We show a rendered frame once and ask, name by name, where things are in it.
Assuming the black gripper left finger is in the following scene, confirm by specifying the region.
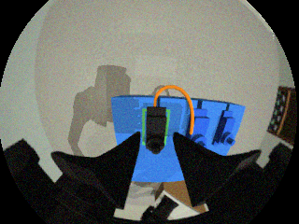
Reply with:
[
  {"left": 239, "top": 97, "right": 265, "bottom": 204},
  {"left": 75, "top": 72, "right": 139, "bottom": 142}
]
[{"left": 51, "top": 131, "right": 141, "bottom": 210}]

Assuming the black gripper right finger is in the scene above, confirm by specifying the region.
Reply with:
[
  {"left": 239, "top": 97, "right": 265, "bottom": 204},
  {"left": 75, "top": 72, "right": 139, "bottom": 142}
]
[{"left": 172, "top": 132, "right": 262, "bottom": 206}]

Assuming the blue rectangular deck plate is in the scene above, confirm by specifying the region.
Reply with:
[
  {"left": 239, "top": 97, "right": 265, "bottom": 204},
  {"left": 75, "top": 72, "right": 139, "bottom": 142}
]
[{"left": 111, "top": 94, "right": 246, "bottom": 183}]

